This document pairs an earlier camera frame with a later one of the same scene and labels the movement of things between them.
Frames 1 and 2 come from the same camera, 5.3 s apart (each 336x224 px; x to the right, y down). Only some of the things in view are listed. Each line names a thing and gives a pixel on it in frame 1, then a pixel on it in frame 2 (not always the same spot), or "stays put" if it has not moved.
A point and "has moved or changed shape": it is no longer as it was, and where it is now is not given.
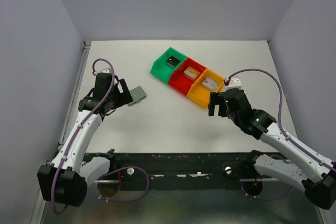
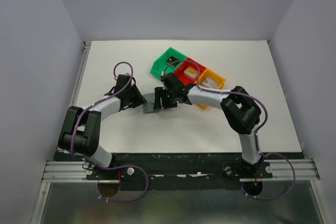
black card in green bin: [173, 61] stays put
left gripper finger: [126, 92] -> [138, 99]
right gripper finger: [215, 98] -> [158, 94]
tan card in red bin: [191, 73] stays put
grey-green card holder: [138, 94] has moved or changed shape
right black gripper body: [231, 115] -> [169, 95]
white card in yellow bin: [210, 84] stays put
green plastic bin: [164, 66] stays put
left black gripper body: [113, 96] -> [129, 94]
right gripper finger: [222, 110] -> [169, 104]
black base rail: [175, 171] stays put
